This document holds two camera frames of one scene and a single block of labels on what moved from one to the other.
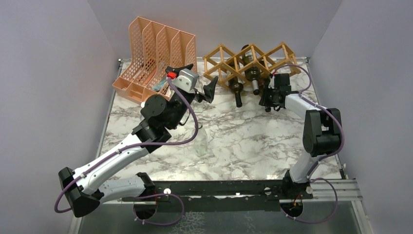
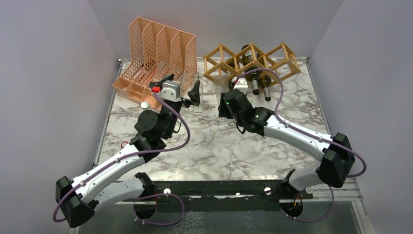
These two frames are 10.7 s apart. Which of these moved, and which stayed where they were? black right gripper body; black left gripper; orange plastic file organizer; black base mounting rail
Moved: black left gripper; black right gripper body
Stayed: orange plastic file organizer; black base mounting rail
